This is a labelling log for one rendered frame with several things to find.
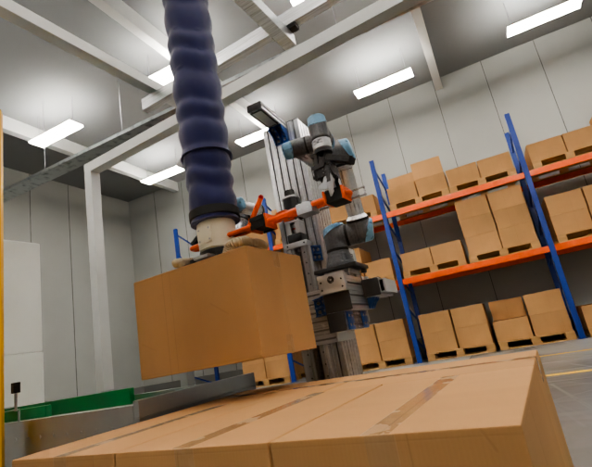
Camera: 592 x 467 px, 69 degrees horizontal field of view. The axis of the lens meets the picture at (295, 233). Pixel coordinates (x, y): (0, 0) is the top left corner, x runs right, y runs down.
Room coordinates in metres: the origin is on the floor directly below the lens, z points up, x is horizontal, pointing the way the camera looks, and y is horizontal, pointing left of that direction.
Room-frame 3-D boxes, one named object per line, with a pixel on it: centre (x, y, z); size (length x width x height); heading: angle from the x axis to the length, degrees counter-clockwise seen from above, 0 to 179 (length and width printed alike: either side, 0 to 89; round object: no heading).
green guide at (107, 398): (2.86, 1.72, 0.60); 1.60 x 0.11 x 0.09; 62
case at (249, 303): (1.82, 0.36, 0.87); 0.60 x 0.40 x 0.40; 62
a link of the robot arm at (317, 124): (1.56, -0.17, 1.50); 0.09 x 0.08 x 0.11; 165
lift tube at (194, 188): (1.84, 0.34, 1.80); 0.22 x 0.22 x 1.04
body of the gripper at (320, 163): (1.56, -0.16, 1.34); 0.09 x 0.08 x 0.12; 61
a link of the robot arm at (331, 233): (2.21, -0.21, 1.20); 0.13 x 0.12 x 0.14; 75
